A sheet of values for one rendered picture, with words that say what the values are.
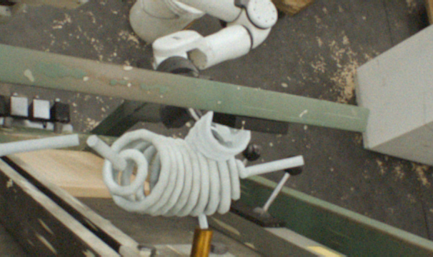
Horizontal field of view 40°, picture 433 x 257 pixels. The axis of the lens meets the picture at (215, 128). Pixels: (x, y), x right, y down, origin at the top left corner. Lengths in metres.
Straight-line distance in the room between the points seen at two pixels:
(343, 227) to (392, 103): 2.53
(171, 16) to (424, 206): 2.12
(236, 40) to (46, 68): 1.04
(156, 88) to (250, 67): 3.00
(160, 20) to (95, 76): 2.52
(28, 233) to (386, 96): 3.09
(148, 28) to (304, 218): 1.86
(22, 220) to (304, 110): 0.50
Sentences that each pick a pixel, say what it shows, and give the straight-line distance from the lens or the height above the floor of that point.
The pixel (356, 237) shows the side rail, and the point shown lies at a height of 1.51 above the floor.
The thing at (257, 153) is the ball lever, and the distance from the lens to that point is 1.11.
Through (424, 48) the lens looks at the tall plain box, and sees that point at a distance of 3.63.
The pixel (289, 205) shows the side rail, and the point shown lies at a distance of 1.28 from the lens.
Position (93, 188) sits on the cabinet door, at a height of 1.24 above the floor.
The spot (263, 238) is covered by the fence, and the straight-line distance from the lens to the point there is 0.98.
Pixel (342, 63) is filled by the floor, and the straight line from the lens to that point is 3.97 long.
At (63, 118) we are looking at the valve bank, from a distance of 1.75.
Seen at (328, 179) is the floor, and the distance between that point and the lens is 3.45.
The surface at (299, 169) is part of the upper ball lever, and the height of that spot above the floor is 1.56.
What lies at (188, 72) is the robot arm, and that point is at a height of 1.40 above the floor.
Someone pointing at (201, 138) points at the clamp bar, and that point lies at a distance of 0.46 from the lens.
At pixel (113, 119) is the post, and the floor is 0.63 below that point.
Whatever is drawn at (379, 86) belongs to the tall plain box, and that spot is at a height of 0.21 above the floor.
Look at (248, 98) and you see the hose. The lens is 0.41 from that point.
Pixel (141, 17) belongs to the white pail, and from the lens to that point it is 2.95.
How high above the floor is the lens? 2.26
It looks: 48 degrees down
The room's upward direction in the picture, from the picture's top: 58 degrees clockwise
